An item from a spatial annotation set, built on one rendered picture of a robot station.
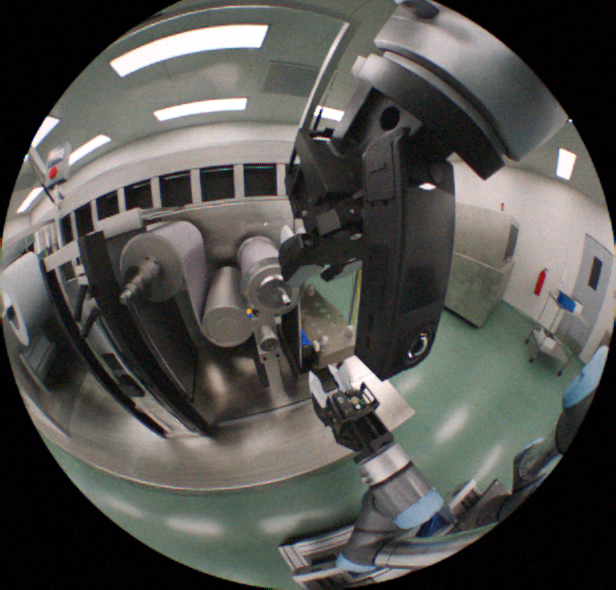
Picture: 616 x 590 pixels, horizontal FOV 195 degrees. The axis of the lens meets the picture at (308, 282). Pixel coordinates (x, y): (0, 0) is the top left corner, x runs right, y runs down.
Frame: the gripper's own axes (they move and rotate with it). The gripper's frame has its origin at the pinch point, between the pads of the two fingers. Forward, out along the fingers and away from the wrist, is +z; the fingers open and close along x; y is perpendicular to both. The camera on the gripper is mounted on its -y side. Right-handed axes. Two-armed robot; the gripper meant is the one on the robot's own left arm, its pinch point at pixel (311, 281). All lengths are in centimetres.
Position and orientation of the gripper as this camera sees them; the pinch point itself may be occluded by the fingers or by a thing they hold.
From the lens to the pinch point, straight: 21.4
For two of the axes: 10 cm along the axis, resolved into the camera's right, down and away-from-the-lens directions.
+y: -2.4, -9.5, 2.1
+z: -2.9, 2.7, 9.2
